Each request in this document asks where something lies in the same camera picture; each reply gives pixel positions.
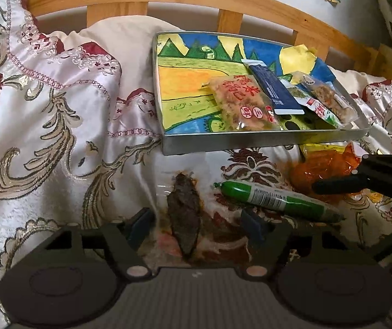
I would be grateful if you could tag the red-print rice cracker packet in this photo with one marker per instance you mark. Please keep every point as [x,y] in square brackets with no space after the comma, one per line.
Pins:
[244,102]

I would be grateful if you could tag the metal tray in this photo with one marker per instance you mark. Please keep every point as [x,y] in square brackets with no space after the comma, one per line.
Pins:
[216,144]

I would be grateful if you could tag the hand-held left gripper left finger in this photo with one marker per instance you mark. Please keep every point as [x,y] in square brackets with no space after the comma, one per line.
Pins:
[141,228]

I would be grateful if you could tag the colourful drawing sheet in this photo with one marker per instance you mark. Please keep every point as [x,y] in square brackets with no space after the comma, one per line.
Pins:
[182,85]

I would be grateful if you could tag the green sausage stick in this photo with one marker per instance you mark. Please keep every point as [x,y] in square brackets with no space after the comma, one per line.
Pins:
[278,202]

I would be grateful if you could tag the gold meat snack packet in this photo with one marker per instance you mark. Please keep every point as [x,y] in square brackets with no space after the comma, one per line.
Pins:
[182,219]

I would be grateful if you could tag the clear cracker packet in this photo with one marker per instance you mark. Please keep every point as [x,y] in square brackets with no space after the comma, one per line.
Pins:
[329,97]

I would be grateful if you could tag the blue snack packet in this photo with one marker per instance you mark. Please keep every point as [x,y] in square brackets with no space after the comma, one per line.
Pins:
[271,85]

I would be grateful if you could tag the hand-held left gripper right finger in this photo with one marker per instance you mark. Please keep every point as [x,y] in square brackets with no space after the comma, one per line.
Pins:
[254,228]

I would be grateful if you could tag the green vegetable snack packet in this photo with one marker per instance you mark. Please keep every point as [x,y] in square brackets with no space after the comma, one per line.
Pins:
[316,108]

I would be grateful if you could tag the orange snack packet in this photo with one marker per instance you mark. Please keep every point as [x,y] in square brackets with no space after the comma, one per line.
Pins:
[305,174]

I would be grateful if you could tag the floral satin quilt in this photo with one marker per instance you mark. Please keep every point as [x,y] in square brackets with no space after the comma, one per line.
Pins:
[45,109]

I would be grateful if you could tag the cream pillow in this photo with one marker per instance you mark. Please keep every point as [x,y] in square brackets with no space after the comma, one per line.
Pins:
[124,41]

